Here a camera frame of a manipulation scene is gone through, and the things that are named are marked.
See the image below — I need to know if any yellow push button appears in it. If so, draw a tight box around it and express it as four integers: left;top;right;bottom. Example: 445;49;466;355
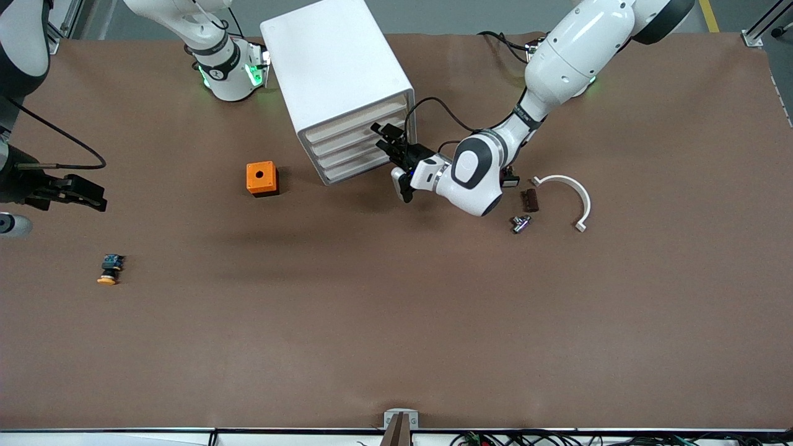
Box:
97;253;126;286

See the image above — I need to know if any white table edge rail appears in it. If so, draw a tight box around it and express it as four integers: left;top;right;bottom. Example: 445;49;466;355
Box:
0;427;793;446

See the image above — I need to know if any black arm base cable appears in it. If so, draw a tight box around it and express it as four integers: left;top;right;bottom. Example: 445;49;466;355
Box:
476;30;535;66

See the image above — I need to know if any white cabinet drawer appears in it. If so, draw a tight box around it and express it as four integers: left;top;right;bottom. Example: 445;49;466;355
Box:
314;124;414;173
302;96;411;148
320;138;415;184
309;110;413;160

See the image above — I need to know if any brown table cover mat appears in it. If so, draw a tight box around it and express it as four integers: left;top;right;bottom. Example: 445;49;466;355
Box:
0;31;793;431

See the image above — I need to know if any aluminium frame post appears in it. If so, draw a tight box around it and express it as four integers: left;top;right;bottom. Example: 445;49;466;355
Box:
46;0;84;55
742;0;793;48

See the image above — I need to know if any black cable bundle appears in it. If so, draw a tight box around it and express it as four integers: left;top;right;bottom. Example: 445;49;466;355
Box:
449;431;793;446

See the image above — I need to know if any white drawer cabinet housing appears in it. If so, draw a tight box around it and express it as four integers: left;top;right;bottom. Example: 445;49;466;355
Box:
260;0;418;186

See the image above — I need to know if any orange box with hole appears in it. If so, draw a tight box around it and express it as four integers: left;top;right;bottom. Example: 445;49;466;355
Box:
246;161;279;198

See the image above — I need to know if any white semicircular pipe clamp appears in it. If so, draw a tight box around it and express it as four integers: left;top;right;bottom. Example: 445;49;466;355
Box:
531;175;592;233

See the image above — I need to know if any grey metal table bracket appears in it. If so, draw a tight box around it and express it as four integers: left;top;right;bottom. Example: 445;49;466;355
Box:
383;409;419;429

